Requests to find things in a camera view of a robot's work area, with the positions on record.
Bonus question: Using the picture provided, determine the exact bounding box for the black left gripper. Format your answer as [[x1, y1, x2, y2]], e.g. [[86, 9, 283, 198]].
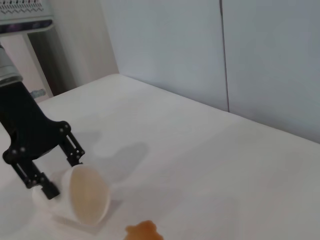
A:
[[0, 81, 86, 201]]

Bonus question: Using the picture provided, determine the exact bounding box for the white paper cup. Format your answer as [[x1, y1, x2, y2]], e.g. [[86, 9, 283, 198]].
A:
[[31, 164, 111, 221]]

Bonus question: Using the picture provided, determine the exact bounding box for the brown water stain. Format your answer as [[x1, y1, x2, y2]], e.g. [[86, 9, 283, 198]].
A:
[[124, 219, 165, 240]]

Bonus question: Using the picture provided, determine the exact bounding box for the beige tall panel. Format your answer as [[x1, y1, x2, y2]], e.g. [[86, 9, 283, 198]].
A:
[[51, 0, 120, 96]]

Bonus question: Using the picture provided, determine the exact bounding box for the white appliance with dark strip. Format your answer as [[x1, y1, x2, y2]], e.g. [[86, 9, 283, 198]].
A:
[[0, 0, 55, 35]]

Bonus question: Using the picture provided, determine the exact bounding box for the white stand frame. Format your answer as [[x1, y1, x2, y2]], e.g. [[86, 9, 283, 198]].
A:
[[21, 31, 55, 99]]

